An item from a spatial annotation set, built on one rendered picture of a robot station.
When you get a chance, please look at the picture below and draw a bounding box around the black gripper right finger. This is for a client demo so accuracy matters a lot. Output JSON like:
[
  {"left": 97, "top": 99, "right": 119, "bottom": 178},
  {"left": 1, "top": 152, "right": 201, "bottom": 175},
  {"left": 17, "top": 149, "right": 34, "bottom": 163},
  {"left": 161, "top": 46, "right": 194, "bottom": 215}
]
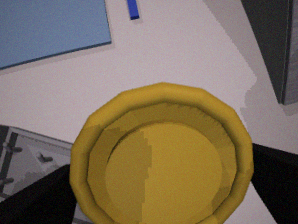
[{"left": 251, "top": 143, "right": 298, "bottom": 224}]

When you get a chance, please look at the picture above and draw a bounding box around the grey dish rack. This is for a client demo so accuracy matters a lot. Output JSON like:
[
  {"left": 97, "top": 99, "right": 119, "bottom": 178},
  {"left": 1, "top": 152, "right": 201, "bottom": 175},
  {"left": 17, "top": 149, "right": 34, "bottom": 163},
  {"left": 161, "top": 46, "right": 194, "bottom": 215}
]
[{"left": 0, "top": 125, "right": 93, "bottom": 224}]

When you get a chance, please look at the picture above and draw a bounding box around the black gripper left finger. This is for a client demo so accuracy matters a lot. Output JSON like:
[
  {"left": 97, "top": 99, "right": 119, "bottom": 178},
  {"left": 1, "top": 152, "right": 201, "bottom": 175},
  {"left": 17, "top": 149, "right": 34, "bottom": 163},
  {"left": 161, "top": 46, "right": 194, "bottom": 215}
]
[{"left": 0, "top": 164, "right": 77, "bottom": 224}]

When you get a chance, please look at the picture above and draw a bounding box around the yellow round plate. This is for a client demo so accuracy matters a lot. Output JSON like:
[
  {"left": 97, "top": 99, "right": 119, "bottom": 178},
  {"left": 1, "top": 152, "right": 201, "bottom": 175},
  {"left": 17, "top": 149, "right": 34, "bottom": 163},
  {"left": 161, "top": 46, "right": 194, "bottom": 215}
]
[{"left": 69, "top": 81, "right": 254, "bottom": 224}]

